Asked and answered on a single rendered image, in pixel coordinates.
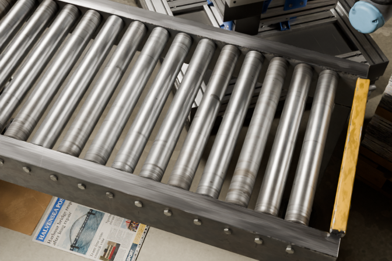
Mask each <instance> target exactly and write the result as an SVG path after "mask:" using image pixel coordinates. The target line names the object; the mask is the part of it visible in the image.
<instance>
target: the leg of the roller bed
mask: <svg viewBox="0 0 392 261"><path fill-rule="evenodd" d="M351 109H352V107H349V106H346V105H342V104H337V103H334V105H333V109H332V114H331V119H330V125H329V128H328V133H327V138H326V142H325V148H324V153H323V158H322V162H321V167H320V172H319V176H318V181H317V186H316V190H317V189H318V187H319V185H320V182H321V180H322V178H323V175H324V173H325V171H326V168H327V166H328V163H329V162H330V159H331V156H332V154H333V152H334V149H335V147H336V145H337V143H338V140H339V138H340V136H341V133H342V130H343V128H344V126H345V124H346V121H347V119H348V117H349V114H350V112H351ZM315 194H316V191H315Z"/></svg>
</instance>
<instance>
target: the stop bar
mask: <svg viewBox="0 0 392 261"><path fill-rule="evenodd" d="M369 85H370V80H369V79H365V78H362V77H359V78H358V79H357V81H356V87H355V94H354V98H353V104H352V110H351V116H350V120H349V126H348V133H347V136H346V142H345V148H344V155H343V159H342V165H341V171H340V175H339V181H338V188H337V194H336V197H335V203H334V210H333V214H332V220H331V226H330V233H331V234H333V235H337V236H339V237H344V236H345V234H346V230H347V222H348V216H349V210H350V209H351V197H352V190H353V186H354V179H355V172H356V165H357V160H358V154H359V146H360V142H361V136H362V128H363V122H364V117H365V110H366V103H367V102H368V92H369Z"/></svg>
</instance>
